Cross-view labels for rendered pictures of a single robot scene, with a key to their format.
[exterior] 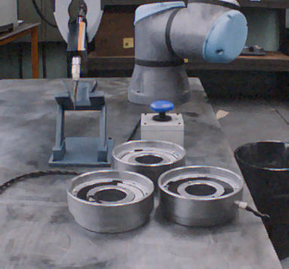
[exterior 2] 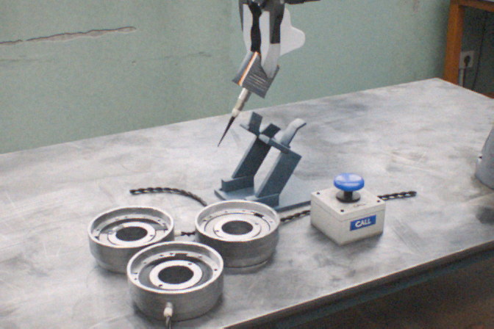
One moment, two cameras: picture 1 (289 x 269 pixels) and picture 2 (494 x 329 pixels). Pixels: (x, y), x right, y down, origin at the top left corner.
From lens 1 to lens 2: 0.75 m
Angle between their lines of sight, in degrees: 62
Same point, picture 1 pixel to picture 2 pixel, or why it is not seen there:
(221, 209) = (140, 299)
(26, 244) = (55, 235)
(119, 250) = (70, 276)
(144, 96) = (478, 165)
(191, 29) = not seen: outside the picture
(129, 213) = (100, 252)
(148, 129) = (315, 202)
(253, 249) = not seen: outside the picture
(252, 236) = not seen: outside the picture
